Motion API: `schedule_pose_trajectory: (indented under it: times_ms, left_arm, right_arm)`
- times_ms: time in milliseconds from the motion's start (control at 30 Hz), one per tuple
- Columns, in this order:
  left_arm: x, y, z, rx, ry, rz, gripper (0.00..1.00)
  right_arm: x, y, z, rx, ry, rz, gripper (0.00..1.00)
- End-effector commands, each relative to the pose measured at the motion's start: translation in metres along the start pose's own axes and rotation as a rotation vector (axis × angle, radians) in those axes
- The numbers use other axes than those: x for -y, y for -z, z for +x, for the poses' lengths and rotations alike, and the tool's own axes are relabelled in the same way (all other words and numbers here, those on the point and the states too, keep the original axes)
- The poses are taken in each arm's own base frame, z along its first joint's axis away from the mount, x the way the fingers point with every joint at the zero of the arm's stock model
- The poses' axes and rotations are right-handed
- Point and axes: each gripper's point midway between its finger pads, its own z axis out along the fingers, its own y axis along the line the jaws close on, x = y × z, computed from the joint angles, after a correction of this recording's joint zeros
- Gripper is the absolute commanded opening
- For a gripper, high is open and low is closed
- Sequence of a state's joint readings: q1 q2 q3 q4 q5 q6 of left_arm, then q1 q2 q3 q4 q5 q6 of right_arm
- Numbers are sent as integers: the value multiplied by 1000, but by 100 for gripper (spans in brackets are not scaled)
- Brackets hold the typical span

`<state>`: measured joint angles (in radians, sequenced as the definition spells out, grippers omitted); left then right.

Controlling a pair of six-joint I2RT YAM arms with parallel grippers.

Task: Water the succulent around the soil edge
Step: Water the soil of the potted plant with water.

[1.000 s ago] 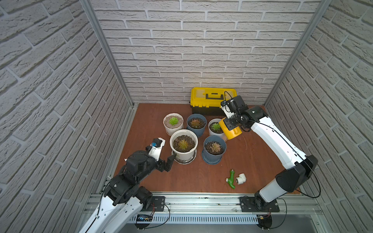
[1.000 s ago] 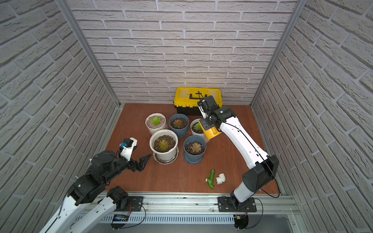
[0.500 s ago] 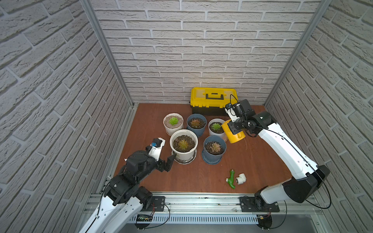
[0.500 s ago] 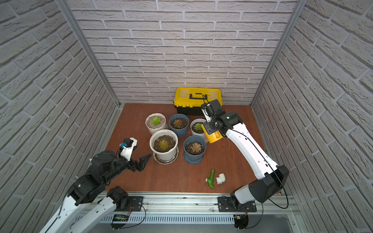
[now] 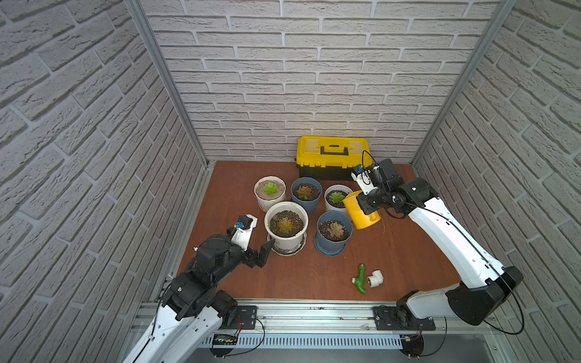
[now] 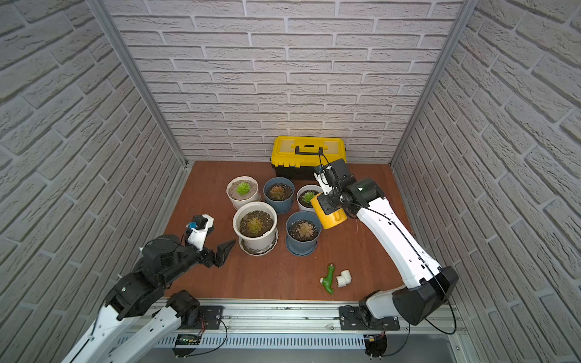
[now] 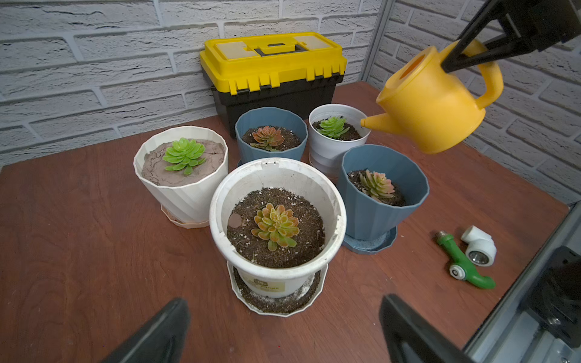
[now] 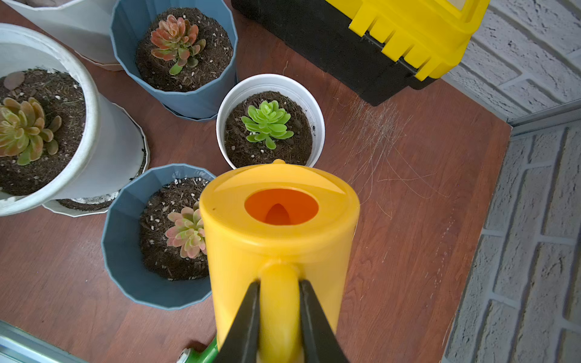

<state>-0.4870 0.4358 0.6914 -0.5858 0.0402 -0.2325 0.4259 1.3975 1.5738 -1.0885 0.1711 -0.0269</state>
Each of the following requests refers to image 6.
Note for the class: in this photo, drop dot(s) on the cream faceted pot clay soil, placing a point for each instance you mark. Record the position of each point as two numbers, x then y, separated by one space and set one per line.
237 200

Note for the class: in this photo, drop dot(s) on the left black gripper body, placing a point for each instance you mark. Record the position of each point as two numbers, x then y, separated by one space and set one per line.
207 258

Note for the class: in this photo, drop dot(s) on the pink-green succulent front blue pot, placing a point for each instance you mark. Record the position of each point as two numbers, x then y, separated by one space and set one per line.
304 231

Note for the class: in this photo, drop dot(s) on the reddish succulent back blue pot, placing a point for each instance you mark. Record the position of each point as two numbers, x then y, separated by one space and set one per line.
279 192

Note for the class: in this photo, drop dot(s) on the yellow-green succulent large pot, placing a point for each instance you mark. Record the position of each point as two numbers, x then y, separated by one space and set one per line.
254 227

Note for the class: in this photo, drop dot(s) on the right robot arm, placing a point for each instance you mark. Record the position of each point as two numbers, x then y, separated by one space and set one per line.
427 284

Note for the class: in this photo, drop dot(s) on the white pipe elbow fitting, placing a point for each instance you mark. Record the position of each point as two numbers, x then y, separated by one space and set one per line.
343 279

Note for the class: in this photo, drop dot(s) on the green hose nozzle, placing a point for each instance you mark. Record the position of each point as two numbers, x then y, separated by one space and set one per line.
327 281

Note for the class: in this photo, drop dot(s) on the bright green succulent cream pot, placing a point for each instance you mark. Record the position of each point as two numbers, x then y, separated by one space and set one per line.
243 188

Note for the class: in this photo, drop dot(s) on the white saucer large pot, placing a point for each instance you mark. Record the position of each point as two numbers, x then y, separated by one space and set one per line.
256 253

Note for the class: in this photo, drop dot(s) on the left small controller board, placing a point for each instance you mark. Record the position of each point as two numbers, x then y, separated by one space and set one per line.
186 344

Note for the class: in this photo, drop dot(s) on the blue saucer front pot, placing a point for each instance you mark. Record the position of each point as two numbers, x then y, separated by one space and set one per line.
298 252

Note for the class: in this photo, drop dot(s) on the small white ribbed pot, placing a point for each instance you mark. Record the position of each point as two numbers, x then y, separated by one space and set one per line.
302 190

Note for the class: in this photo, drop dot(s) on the large white round pot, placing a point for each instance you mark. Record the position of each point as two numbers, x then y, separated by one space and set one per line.
269 217

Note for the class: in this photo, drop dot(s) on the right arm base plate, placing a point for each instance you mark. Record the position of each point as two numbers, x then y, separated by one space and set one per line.
356 318

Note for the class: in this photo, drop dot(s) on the green succulent small white pot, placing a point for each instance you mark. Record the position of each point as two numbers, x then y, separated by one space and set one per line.
307 196

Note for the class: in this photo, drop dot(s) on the yellow watering can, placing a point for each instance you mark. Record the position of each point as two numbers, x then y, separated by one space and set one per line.
328 215

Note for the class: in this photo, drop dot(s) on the blue-grey plant pot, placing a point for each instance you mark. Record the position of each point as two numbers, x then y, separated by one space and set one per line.
280 207
292 222

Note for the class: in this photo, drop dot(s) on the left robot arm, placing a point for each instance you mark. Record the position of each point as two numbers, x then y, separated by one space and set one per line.
164 259

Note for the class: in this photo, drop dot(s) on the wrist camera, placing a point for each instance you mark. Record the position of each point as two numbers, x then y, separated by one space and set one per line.
322 179
198 229

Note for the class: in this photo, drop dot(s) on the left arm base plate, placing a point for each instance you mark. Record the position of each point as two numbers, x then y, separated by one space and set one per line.
203 317

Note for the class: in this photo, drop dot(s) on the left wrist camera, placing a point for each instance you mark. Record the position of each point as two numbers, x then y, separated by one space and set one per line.
198 229

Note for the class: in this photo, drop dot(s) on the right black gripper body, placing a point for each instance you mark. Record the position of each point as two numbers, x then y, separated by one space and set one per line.
332 203

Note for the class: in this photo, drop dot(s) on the yellow black toolbox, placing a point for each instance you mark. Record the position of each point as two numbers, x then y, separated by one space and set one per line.
296 158

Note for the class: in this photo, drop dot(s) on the aluminium front rail frame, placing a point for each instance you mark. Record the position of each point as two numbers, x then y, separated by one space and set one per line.
285 324

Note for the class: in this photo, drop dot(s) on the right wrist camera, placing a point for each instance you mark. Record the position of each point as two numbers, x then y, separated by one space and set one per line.
322 179

